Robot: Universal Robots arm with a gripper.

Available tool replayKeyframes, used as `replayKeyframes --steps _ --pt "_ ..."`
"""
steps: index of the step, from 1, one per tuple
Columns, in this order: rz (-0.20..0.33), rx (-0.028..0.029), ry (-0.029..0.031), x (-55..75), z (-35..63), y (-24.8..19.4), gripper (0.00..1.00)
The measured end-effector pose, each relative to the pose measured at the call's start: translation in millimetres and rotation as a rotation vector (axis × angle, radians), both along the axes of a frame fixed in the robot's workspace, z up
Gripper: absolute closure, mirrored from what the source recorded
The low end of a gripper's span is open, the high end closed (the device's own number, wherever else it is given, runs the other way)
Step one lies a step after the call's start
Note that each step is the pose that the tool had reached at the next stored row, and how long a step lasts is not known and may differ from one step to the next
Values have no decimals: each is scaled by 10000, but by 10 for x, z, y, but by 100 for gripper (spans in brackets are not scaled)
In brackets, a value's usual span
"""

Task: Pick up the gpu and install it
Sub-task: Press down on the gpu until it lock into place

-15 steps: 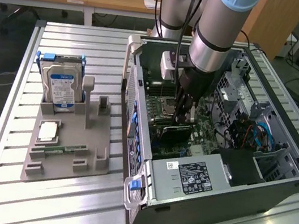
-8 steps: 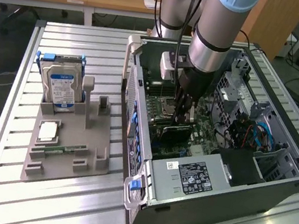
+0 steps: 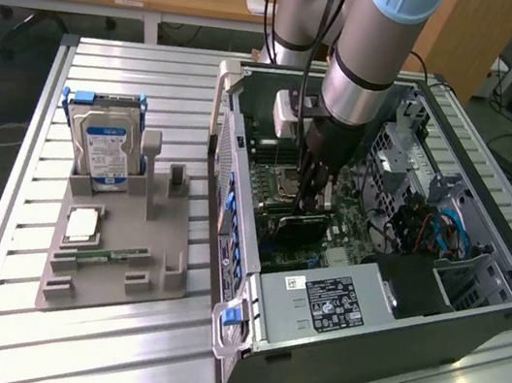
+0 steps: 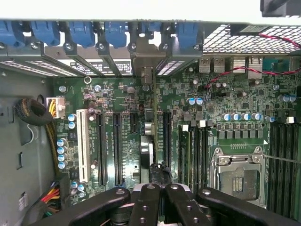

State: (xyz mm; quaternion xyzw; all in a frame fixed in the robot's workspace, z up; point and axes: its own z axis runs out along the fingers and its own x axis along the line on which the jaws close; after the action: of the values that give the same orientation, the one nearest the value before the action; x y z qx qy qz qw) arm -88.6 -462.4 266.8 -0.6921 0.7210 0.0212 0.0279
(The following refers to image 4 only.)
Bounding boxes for black ram slot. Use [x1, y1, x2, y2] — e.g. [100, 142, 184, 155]
[190, 127, 197, 193]
[196, 120, 203, 189]
[202, 120, 210, 188]

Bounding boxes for silver cpu socket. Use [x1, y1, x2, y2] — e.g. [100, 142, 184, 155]
[208, 147, 267, 208]

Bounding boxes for long black expansion slot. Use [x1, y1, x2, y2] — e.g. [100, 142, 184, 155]
[112, 112, 125, 187]
[163, 112, 173, 168]
[95, 112, 108, 187]

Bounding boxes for short black expansion slot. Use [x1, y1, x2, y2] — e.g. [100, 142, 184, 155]
[130, 113, 139, 134]

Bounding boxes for white pci expansion slot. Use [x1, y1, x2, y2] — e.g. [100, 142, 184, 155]
[76, 108, 91, 183]

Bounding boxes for thin metal locking lever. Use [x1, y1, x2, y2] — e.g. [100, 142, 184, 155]
[262, 154, 301, 165]

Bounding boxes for green motherboard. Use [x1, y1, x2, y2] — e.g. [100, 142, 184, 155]
[53, 57, 301, 226]

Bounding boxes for white power connector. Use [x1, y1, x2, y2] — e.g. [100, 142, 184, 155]
[46, 96, 65, 119]

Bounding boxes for grey metal pc case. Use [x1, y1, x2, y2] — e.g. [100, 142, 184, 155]
[0, 16, 301, 226]

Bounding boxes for silver usb port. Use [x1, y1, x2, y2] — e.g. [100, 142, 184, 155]
[213, 57, 226, 73]
[199, 57, 214, 73]

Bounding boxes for blue slot retention clip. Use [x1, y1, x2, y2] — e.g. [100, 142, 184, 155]
[175, 22, 203, 50]
[69, 21, 95, 48]
[30, 20, 61, 47]
[0, 20, 24, 48]
[104, 21, 129, 48]
[138, 22, 162, 34]

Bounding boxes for black box outside case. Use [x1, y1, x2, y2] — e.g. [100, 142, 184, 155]
[260, 0, 301, 18]

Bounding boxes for black power connector, coloured wires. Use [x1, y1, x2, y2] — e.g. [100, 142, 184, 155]
[40, 175, 71, 218]

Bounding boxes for black sleeved cable bundle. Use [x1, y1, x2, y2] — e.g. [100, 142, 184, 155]
[14, 98, 53, 127]

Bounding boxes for red black twisted wire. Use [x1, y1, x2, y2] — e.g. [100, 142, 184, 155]
[204, 32, 301, 91]

